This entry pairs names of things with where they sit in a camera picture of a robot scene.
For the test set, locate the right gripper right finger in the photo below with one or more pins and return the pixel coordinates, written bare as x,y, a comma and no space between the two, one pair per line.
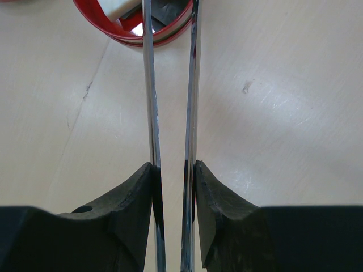
236,235

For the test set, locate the metal serving tongs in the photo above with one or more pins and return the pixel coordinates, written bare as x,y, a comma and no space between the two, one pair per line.
187,262

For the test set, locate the dark flower chocolate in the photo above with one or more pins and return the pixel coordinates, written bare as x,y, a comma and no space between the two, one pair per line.
164,12

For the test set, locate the red round tin box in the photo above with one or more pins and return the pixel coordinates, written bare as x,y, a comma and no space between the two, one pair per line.
128,29

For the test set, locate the white square chocolate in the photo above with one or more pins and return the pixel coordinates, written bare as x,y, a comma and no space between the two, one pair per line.
114,9

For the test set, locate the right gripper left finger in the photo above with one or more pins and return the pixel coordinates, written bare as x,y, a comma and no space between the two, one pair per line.
107,234

